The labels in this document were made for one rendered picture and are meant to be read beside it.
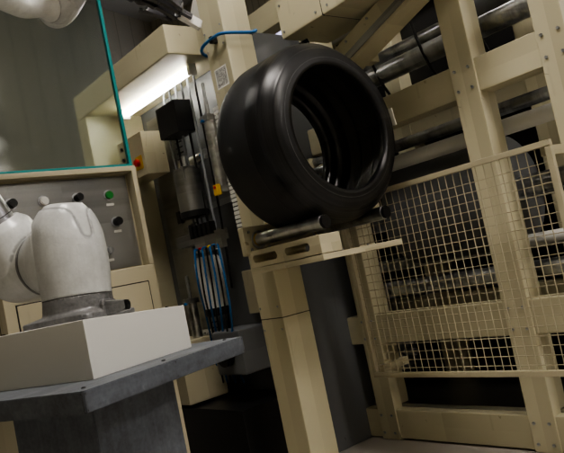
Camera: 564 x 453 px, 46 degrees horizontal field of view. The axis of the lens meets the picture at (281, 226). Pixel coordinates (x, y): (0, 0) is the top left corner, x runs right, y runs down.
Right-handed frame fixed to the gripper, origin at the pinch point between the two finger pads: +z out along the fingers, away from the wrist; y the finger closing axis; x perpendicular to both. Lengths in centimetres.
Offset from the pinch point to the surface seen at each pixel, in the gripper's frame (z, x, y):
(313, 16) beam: 48, 40, -11
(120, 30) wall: 69, 313, -408
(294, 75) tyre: 34.4, -3.7, 4.9
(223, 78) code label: 30, 17, -37
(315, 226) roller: 55, -44, -5
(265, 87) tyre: 27.1, -10.2, 1.6
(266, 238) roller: 53, -42, -29
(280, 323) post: 72, -62, -44
